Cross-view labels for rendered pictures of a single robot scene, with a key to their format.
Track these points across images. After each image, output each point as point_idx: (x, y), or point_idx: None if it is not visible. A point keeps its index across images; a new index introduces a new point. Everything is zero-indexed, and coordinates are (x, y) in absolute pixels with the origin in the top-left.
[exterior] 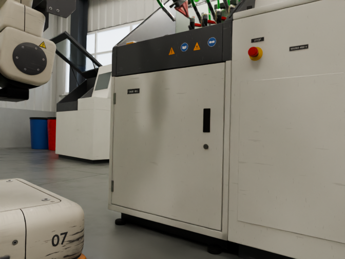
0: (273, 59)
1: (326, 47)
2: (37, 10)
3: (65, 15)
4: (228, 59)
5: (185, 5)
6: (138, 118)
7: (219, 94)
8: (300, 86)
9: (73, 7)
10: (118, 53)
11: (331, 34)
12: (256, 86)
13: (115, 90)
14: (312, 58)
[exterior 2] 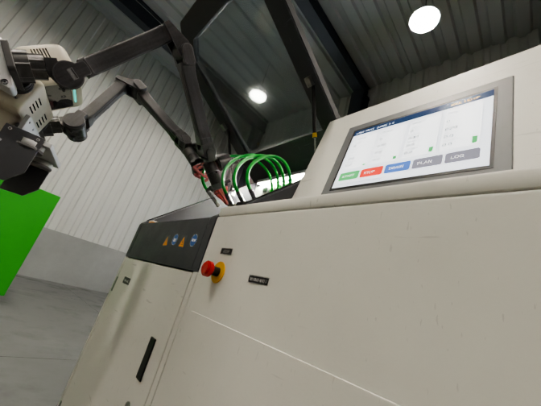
0: (229, 288)
1: (287, 292)
2: (32, 170)
3: (2, 176)
4: (196, 271)
5: (221, 192)
6: (113, 320)
7: (171, 321)
8: (239, 356)
9: (20, 170)
10: (140, 230)
11: (299, 271)
12: (200, 326)
13: (119, 273)
14: (267, 308)
